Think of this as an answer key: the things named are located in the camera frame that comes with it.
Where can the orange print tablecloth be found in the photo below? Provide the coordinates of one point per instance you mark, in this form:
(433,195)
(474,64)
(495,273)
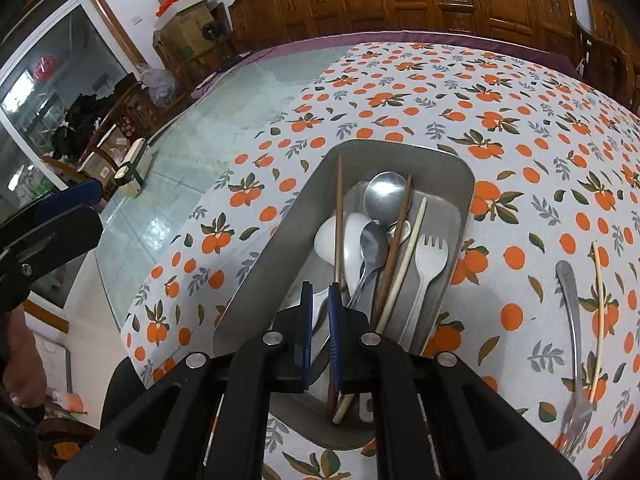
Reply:
(500,135)

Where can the small metal spoon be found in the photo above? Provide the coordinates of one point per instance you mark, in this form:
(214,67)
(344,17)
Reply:
(374,245)
(396,240)

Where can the large metal spoon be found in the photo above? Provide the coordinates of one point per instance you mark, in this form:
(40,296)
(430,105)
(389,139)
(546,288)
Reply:
(385,195)

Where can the large cardboard box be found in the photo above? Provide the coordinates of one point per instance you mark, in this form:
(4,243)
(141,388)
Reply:
(192,35)

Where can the grey metal tray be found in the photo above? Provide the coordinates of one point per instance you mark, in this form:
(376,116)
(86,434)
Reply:
(440,175)

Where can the light bamboo chopstick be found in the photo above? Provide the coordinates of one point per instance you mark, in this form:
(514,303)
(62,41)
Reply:
(601,310)
(409,250)

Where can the clear plastic bag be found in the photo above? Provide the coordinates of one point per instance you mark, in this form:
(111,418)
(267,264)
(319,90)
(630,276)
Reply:
(160,85)

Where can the glass sliding door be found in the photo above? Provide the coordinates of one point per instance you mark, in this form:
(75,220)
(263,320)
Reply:
(55,60)

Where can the pile of black clothes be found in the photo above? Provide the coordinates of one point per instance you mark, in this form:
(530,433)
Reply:
(82,120)

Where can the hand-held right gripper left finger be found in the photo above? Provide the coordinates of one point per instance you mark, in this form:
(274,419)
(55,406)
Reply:
(302,340)

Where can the dark brown chopstick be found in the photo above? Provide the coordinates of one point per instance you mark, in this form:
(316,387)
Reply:
(339,200)

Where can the low wooden chair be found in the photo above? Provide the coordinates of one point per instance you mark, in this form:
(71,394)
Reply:
(125,120)

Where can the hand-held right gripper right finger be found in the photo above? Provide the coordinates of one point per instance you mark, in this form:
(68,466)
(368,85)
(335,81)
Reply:
(335,345)

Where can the person's left hand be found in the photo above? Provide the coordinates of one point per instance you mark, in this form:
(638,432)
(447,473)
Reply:
(27,360)

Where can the metal fork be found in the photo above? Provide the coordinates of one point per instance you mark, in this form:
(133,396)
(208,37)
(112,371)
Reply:
(570,300)

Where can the white plastic fork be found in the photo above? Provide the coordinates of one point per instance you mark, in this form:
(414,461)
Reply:
(430,260)

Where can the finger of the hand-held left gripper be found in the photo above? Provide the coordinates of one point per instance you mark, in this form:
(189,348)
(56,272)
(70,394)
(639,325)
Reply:
(55,245)
(70,197)

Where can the white plastic spoon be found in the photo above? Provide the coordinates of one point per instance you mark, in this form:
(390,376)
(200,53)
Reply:
(325,240)

